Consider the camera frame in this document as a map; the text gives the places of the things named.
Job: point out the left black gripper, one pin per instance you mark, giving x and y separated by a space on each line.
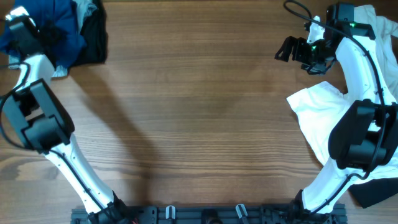
52 32

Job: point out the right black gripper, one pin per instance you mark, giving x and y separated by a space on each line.
301 53

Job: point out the dark blue polo shirt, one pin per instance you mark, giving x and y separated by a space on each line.
57 20

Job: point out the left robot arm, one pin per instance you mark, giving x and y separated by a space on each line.
43 125

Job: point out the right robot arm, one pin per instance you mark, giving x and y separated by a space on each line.
353 134

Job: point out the light blue denim jeans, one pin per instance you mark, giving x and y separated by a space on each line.
13 45

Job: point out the black folded garment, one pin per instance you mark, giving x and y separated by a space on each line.
92 26

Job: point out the white t-shirt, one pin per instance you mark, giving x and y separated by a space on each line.
320 107

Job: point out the black garment under pile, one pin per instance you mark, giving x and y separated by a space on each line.
374 191

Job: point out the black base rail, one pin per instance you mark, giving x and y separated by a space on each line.
265 214

